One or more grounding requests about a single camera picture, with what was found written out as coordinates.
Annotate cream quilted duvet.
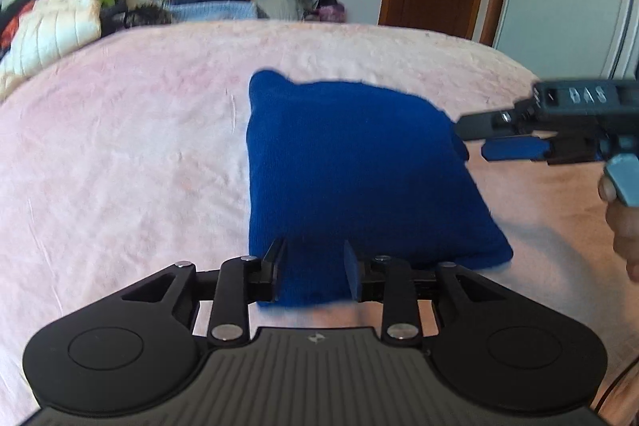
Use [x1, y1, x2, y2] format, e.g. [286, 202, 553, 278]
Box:
[1, 0, 102, 101]

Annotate person's right hand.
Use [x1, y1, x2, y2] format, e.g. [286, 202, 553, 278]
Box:
[598, 175, 639, 283]

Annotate light blue knit garment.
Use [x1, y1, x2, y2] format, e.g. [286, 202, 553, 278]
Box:
[163, 1, 259, 23]

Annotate pink bed blanket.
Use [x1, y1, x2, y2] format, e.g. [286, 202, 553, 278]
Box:
[1, 20, 638, 425]

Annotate blue knit sweater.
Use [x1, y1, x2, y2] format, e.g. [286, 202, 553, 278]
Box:
[246, 70, 513, 308]

